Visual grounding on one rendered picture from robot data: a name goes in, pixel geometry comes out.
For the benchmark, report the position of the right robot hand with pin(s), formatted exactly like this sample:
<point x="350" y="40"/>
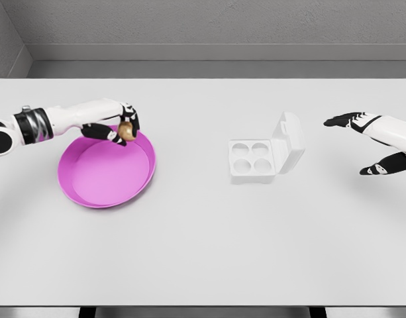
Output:
<point x="393" y="130"/>

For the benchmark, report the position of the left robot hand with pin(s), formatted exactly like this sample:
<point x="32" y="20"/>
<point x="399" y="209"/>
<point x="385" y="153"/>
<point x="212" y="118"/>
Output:
<point x="101" y="111"/>

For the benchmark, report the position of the brown egg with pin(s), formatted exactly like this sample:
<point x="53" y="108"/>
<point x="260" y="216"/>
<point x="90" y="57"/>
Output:
<point x="126" y="130"/>

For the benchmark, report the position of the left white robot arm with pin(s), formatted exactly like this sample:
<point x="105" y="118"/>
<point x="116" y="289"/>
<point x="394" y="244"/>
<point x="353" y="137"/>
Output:
<point x="53" y="120"/>

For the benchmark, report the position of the white egg box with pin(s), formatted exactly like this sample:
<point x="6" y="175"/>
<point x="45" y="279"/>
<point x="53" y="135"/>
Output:
<point x="265" y="154"/>

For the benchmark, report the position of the pink round plate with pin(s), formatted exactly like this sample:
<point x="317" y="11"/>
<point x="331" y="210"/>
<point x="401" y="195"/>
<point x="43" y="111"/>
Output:
<point x="106" y="169"/>

